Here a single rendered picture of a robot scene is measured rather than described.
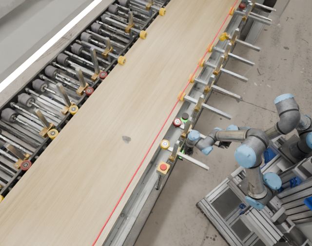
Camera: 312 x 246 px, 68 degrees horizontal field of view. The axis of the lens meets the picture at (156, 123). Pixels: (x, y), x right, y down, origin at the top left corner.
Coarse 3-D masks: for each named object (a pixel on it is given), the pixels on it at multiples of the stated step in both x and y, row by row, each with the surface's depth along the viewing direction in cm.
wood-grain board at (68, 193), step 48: (192, 0) 298; (240, 0) 304; (144, 48) 251; (192, 48) 255; (96, 96) 217; (144, 96) 220; (96, 144) 193; (144, 144) 196; (48, 192) 172; (96, 192) 174; (0, 240) 155; (48, 240) 157
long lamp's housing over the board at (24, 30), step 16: (32, 0) 50; (48, 0) 50; (64, 0) 52; (80, 0) 55; (16, 16) 47; (32, 16) 47; (48, 16) 50; (64, 16) 53; (0, 32) 44; (16, 32) 45; (32, 32) 48; (48, 32) 50; (0, 48) 43; (16, 48) 46; (32, 48) 48; (0, 64) 44; (16, 64) 46; (0, 80) 45
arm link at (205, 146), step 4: (208, 136) 162; (200, 140) 159; (204, 140) 160; (208, 140) 160; (212, 140) 160; (196, 144) 160; (200, 144) 158; (204, 144) 158; (208, 144) 158; (212, 144) 160; (200, 148) 159; (204, 148) 157; (208, 148) 157; (212, 148) 158; (204, 152) 158; (208, 152) 157
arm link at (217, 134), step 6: (216, 132) 160; (222, 132) 155; (228, 132) 150; (234, 132) 145; (240, 132) 141; (246, 132) 136; (252, 132) 130; (258, 132) 127; (264, 132) 128; (216, 138) 160; (222, 138) 154; (228, 138) 149; (234, 138) 145; (240, 138) 140; (264, 138) 124
